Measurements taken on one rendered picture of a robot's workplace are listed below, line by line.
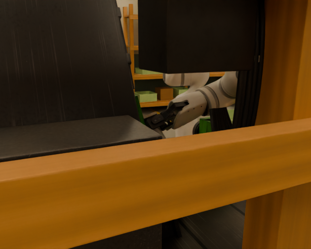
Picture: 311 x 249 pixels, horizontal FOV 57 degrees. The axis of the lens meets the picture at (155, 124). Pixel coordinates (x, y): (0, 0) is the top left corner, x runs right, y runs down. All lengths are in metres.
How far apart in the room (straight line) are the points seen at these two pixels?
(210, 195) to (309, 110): 0.25
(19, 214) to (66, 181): 0.05
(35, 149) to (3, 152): 0.04
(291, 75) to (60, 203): 0.39
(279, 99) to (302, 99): 0.04
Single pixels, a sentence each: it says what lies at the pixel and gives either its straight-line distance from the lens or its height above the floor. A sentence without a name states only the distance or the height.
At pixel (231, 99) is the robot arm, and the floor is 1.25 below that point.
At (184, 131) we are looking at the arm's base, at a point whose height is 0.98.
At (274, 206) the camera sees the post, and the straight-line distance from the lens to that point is 0.59.
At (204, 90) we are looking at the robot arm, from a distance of 0.82.
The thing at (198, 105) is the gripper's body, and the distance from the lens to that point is 0.78.
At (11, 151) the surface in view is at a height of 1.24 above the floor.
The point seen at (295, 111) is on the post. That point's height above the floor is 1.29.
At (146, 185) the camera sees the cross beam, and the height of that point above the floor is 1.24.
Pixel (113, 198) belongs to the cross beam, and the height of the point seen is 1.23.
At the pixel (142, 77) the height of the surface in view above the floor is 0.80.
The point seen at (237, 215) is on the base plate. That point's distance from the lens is 0.94.
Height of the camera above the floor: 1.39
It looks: 15 degrees down
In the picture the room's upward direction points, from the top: straight up
